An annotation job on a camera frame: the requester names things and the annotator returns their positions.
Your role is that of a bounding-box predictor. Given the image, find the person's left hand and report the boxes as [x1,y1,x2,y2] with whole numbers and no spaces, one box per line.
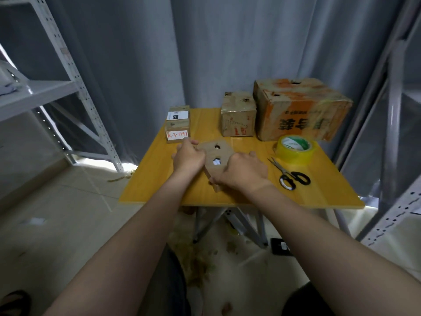
[171,137,207,186]

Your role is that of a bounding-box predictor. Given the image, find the person's right hand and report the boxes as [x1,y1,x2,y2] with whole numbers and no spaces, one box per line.
[209,151,271,199]

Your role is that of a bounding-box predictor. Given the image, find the small cardboard box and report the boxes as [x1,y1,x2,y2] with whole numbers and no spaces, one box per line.
[196,139,236,186]

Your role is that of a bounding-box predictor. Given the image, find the long white-labelled cardboard box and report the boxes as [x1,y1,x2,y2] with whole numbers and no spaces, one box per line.
[165,106,192,144]

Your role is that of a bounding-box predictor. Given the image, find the black-handled scissors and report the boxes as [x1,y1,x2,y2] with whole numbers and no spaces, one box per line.
[268,156,312,192]

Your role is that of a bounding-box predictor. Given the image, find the yellow tape roll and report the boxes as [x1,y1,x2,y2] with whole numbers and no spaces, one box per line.
[274,135,317,166]

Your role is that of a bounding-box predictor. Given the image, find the medium brown cardboard box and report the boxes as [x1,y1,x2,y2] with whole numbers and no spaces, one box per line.
[220,91,258,138]

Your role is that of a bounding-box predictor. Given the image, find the large orange print cardboard box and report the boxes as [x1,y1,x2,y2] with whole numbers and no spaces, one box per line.
[253,77,354,142]

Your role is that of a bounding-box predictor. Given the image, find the person's left forearm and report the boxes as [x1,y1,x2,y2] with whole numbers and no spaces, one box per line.
[43,174,198,316]

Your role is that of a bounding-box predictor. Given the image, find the person's right forearm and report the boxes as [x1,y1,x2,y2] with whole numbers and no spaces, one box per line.
[253,181,421,316]

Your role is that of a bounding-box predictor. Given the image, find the tape scraps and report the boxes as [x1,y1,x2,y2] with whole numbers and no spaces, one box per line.
[181,240,218,290]

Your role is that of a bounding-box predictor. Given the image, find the person's right leg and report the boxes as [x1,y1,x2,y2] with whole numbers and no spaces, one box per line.
[282,281,346,316]

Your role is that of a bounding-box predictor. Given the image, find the yellow wooden table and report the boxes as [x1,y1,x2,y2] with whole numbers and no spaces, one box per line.
[118,107,366,246]

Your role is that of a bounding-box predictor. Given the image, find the black power adapter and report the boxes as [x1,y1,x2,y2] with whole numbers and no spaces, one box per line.
[270,237,294,256]

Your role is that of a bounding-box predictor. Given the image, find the grey curtain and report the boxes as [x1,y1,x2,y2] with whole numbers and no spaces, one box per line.
[0,0,421,165]

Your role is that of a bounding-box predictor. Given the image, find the grey metal shelf unit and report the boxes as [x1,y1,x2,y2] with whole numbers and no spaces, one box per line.
[0,0,126,175]
[332,0,421,248]

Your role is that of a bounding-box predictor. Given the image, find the black sandal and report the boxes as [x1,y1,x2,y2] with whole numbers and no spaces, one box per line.
[0,289,32,316]

